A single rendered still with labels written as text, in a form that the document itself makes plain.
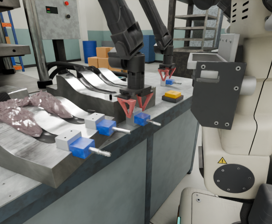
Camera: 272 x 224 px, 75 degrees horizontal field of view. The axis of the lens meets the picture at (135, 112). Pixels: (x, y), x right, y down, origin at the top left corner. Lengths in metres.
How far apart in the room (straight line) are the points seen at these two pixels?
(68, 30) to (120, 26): 1.02
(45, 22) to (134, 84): 0.98
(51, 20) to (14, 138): 1.06
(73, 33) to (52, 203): 1.21
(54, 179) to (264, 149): 0.50
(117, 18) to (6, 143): 0.40
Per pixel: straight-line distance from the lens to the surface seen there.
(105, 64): 5.64
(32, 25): 1.26
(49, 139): 0.52
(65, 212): 0.65
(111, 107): 0.62
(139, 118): 0.60
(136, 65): 0.56
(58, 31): 1.47
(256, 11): 0.45
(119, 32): 0.52
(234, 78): 0.45
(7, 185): 0.50
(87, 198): 0.68
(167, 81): 1.14
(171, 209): 1.41
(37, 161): 0.44
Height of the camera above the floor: 1.10
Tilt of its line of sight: 23 degrees down
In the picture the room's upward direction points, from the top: straight up
